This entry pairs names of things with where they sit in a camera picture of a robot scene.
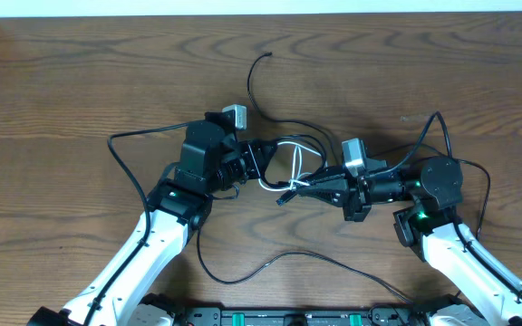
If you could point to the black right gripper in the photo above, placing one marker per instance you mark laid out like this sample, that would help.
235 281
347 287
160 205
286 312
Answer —
348 193

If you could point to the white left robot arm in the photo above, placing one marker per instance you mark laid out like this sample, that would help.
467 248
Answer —
212 159

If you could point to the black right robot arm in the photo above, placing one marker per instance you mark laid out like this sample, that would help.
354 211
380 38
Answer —
430 225

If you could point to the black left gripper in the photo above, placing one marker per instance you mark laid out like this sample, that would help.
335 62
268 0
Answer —
261 160

